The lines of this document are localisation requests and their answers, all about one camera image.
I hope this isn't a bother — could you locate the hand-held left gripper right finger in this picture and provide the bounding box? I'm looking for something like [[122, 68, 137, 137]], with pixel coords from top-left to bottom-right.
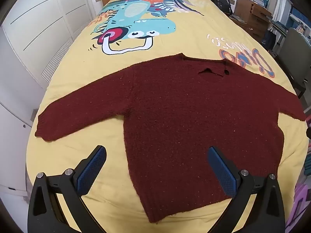
[[208, 146, 285, 233]]

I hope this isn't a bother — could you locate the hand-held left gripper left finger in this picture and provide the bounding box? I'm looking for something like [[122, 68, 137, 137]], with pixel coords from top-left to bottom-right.
[[27, 145, 107, 233]]

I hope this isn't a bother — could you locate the dark red knit sweater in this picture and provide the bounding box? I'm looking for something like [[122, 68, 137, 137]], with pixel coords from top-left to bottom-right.
[[35, 53, 307, 224]]

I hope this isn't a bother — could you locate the yellow printed bed blanket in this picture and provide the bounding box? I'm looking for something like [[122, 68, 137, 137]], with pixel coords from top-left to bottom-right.
[[25, 0, 310, 233]]

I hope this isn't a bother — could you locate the dark shopping bag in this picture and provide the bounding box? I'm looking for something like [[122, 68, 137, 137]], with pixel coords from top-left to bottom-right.
[[262, 28, 277, 50]]

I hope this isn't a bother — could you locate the grey-green chair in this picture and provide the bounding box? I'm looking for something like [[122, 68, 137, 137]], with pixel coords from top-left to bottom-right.
[[277, 27, 311, 99]]

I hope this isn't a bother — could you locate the white wardrobe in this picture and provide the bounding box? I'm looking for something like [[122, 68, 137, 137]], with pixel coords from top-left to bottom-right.
[[0, 0, 104, 199]]

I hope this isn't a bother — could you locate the wooden drawer cabinet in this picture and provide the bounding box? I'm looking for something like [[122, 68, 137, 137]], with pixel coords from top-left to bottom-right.
[[234, 0, 273, 38]]

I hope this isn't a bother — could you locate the black backpack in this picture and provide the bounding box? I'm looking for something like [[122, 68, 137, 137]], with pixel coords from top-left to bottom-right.
[[210, 0, 234, 16]]

